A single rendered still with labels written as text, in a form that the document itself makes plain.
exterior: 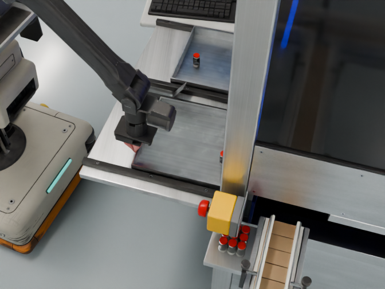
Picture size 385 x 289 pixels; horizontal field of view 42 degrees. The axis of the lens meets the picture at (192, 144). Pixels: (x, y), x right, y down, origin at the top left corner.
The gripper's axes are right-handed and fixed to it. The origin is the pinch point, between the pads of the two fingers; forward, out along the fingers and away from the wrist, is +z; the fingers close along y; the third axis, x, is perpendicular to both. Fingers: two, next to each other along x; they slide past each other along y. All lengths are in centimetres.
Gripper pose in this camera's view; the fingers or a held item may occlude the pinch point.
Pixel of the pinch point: (136, 149)
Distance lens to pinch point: 139.3
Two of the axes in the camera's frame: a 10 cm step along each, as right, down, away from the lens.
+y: 9.6, 2.8, -1.0
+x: 2.8, -7.6, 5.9
